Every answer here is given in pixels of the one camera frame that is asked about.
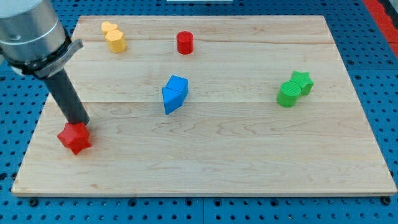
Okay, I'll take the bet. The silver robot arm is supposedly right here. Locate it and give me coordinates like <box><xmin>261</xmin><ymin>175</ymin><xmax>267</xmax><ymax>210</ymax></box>
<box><xmin>1</xmin><ymin>0</ymin><xmax>83</xmax><ymax>79</ymax></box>

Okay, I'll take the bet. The green star block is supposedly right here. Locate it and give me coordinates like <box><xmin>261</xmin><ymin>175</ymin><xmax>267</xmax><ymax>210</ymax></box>
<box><xmin>290</xmin><ymin>70</ymin><xmax>314</xmax><ymax>95</ymax></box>

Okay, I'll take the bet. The red star block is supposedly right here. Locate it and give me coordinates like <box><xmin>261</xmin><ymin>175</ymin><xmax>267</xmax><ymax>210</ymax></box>
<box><xmin>57</xmin><ymin>123</ymin><xmax>91</xmax><ymax>155</ymax></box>

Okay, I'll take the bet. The wooden board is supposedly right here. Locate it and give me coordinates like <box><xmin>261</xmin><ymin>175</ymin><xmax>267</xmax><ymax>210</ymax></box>
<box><xmin>12</xmin><ymin>16</ymin><xmax>397</xmax><ymax>197</ymax></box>

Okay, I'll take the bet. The blue triangle block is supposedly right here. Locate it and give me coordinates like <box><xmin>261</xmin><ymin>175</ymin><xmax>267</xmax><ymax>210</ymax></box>
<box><xmin>162</xmin><ymin>87</ymin><xmax>187</xmax><ymax>115</ymax></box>

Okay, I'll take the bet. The blue cube block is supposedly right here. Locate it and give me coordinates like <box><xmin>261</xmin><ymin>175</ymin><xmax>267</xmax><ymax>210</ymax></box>
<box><xmin>165</xmin><ymin>75</ymin><xmax>189</xmax><ymax>98</ymax></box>

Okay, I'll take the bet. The red cylinder block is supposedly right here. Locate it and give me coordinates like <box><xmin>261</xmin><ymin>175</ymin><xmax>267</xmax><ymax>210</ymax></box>
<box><xmin>176</xmin><ymin>31</ymin><xmax>194</xmax><ymax>55</ymax></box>

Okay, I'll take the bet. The green cylinder block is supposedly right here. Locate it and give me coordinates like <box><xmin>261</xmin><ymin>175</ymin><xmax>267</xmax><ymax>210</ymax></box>
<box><xmin>277</xmin><ymin>81</ymin><xmax>302</xmax><ymax>108</ymax></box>

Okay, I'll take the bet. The yellow hexagon block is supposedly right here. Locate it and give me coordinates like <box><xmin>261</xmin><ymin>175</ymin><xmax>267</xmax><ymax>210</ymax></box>
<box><xmin>105</xmin><ymin>30</ymin><xmax>127</xmax><ymax>53</ymax></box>

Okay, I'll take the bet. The yellow heart block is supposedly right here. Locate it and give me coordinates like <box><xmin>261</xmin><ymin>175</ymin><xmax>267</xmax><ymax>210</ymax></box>
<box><xmin>101</xmin><ymin>21</ymin><xmax>118</xmax><ymax>35</ymax></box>

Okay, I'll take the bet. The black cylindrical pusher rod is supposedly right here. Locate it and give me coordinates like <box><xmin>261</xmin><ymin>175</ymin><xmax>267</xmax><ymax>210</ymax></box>
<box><xmin>44</xmin><ymin>70</ymin><xmax>90</xmax><ymax>125</ymax></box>

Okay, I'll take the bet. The red tape strip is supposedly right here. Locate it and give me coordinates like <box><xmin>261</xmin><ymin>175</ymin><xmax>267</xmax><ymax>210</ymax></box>
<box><xmin>363</xmin><ymin>0</ymin><xmax>397</xmax><ymax>56</ymax></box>

